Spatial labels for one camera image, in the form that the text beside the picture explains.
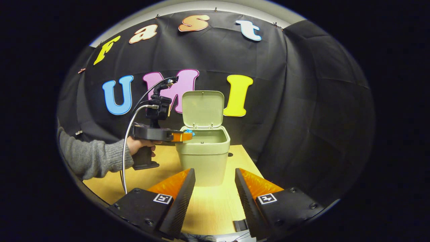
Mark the black backdrop cloth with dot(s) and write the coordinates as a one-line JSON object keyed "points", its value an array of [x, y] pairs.
{"points": [[285, 84]]}

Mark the wooden desktop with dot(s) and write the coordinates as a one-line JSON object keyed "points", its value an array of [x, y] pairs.
{"points": [[208, 208]]}

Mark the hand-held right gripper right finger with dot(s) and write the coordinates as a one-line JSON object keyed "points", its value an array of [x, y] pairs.
{"points": [[250, 208]]}

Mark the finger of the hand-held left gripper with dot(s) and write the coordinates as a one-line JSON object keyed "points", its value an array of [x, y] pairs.
{"points": [[179, 136]]}

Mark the green desktop garbage bin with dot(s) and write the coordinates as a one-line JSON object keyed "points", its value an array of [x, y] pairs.
{"points": [[205, 161]]}

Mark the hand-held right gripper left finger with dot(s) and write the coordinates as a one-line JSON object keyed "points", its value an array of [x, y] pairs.
{"points": [[179, 208]]}

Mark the blue paper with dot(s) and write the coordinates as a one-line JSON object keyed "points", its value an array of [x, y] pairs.
{"points": [[189, 132]]}

